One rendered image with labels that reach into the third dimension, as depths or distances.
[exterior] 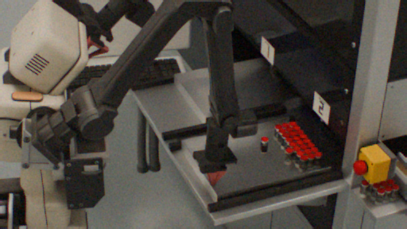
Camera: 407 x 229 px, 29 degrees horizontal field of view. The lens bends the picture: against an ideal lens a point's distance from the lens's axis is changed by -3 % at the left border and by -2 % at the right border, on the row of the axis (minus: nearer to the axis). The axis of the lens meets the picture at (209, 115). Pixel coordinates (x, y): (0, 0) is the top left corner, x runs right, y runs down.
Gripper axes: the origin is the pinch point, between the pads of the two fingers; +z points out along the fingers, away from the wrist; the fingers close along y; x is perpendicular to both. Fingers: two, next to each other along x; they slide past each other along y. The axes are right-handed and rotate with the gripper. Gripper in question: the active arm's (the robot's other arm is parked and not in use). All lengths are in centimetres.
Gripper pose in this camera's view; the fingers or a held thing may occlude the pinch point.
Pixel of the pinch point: (211, 184)
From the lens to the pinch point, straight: 217.0
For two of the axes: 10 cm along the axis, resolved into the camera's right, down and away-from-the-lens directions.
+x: -3.7, -5.4, 7.6
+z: -1.0, 8.3, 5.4
